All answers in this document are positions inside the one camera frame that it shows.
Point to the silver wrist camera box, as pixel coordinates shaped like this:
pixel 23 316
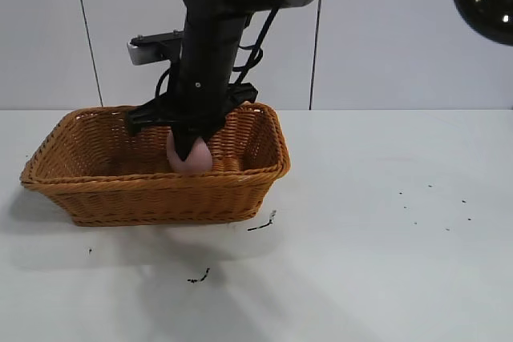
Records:
pixel 141 55

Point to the brown woven wicker basket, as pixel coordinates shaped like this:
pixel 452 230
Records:
pixel 160 198

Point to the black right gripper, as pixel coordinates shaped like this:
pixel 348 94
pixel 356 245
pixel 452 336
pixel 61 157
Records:
pixel 204 73

